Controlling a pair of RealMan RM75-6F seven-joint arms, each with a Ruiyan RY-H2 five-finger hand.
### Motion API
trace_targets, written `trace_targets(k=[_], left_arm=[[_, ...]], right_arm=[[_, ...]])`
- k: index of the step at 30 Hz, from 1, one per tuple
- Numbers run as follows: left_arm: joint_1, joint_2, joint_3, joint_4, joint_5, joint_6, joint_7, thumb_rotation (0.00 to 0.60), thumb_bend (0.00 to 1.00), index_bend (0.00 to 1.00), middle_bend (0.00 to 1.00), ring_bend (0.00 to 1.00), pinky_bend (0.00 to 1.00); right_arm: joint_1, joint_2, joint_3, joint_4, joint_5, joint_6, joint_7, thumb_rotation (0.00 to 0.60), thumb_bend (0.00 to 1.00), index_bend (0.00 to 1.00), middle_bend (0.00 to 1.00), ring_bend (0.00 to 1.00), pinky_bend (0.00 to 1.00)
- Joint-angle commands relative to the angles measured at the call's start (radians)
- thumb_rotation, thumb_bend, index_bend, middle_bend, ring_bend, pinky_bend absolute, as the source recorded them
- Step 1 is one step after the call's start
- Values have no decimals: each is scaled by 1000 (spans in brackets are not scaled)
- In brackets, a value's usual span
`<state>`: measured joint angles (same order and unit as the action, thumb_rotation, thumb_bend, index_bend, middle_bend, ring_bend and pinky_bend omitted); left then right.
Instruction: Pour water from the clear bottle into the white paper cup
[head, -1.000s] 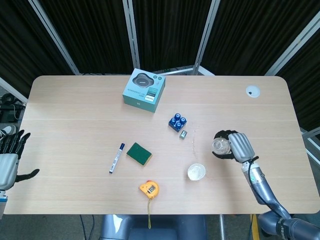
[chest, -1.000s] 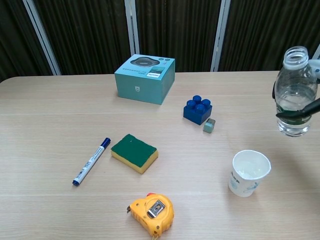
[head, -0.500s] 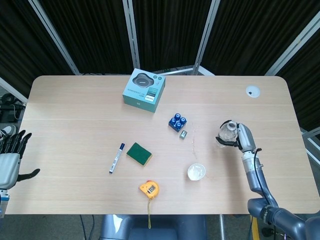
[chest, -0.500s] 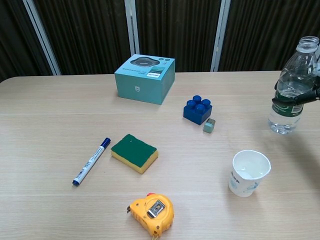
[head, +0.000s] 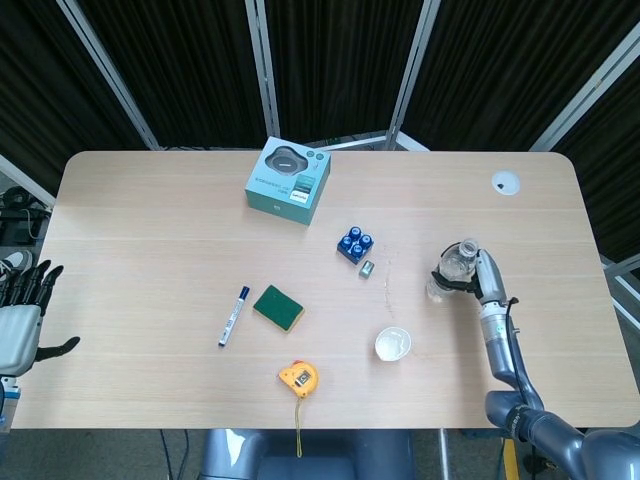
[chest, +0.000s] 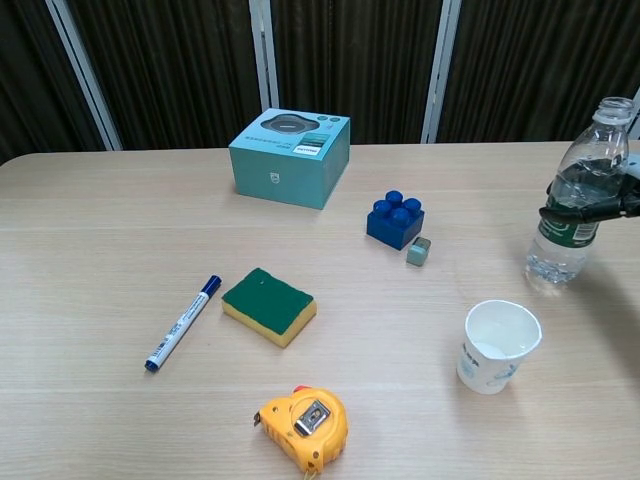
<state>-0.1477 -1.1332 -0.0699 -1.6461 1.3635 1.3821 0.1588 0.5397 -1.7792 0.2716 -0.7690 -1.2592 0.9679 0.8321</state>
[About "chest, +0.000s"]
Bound blue toy building block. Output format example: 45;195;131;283
365;189;426;251

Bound green yellow sponge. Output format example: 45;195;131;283
220;266;319;350

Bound transparent water bottle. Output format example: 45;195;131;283
523;96;636;287

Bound black pleated curtain panel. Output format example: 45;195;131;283
0;0;109;166
437;0;640;144
67;0;266;151
269;0;445;146

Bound white partition frame post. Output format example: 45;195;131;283
44;0;124;151
627;87;640;141
419;0;462;145
248;0;281;115

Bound yellow tape measure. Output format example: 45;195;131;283
252;384;350;480

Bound white paper cup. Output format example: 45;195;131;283
455;299;543;396

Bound teal speaker product box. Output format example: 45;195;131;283
228;107;351;211

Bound black grey right robot hand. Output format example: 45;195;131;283
537;152;640;225

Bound small grey-green cube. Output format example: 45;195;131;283
405;237;433;267

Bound blue white marker pen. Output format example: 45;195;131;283
144;274;224;373

